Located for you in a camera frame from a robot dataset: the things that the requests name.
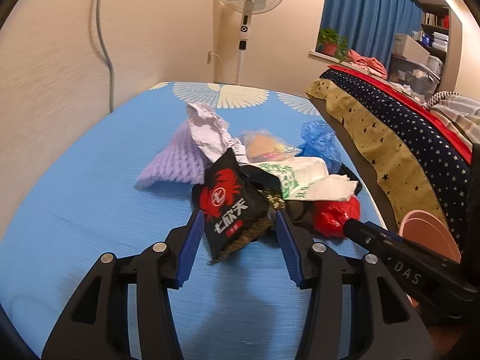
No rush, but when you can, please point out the red plastic wrapper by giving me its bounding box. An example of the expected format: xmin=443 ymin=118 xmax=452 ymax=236
xmin=312 ymin=196 xmax=360 ymax=238

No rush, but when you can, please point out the white green tissue pack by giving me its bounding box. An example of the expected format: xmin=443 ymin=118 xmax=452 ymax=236
xmin=254 ymin=157 xmax=329 ymax=201

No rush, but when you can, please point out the blue plastic bag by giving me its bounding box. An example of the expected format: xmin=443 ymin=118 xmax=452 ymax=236
xmin=297 ymin=119 xmax=342 ymax=174

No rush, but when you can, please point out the black snack packet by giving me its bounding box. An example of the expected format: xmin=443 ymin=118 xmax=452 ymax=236
xmin=192 ymin=149 xmax=285 ymax=264

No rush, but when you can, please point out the clear snack bag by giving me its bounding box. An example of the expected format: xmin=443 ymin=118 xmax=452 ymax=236
xmin=239 ymin=129 xmax=301 ymax=164

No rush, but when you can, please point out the purple foam net sleeve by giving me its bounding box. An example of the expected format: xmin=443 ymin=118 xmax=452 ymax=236
xmin=136 ymin=120 xmax=206 ymax=189

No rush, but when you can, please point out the white paper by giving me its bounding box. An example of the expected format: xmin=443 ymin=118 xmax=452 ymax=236
xmin=186 ymin=102 xmax=250 ymax=165

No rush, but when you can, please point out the pink trash bin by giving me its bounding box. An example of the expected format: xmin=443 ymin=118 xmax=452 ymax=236
xmin=394 ymin=210 xmax=461 ymax=299

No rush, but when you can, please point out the right hand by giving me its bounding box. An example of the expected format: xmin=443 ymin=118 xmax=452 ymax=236
xmin=427 ymin=324 xmax=475 ymax=360

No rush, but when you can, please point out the bed with starry cover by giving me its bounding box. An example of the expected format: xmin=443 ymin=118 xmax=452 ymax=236
xmin=306 ymin=71 xmax=471 ymax=246

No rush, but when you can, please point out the red blanket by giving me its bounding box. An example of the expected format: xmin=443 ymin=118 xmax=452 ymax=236
xmin=320 ymin=65 xmax=472 ymax=164

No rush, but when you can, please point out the striped grey pillow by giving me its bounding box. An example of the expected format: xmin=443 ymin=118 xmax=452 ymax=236
xmin=426 ymin=91 xmax=480 ymax=150

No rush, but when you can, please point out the clear storage box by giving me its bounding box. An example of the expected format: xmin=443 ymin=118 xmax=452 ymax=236
xmin=388 ymin=55 xmax=441 ymax=100

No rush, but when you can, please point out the pink clothes pile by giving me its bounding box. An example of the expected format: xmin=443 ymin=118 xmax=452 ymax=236
xmin=347 ymin=49 xmax=387 ymax=80

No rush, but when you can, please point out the grey cardboard box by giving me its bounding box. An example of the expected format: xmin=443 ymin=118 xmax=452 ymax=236
xmin=392 ymin=33 xmax=430 ymax=65

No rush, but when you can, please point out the potted green plant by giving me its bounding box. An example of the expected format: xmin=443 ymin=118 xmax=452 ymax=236
xmin=316 ymin=28 xmax=348 ymax=62

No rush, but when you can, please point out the wooden bookshelf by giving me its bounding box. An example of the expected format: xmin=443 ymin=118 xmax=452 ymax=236
xmin=420 ymin=3 xmax=450 ymax=63

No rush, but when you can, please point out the blue curtain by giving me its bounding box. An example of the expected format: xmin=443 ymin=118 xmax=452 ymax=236
xmin=320 ymin=0 xmax=422 ymax=68

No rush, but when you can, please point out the grey wall cable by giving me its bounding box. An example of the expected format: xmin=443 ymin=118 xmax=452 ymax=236
xmin=93 ymin=0 xmax=116 ymax=113

